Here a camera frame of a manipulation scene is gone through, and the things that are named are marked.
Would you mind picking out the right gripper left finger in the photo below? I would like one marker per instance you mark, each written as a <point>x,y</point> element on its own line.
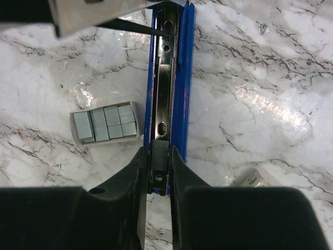
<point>109,216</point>

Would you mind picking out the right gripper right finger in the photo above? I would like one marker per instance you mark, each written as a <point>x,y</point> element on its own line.
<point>206,217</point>

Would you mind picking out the white staple box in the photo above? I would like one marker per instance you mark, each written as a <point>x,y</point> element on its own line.
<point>254,177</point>

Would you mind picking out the grey staple tray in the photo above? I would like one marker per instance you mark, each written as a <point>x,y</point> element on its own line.
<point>116,123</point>

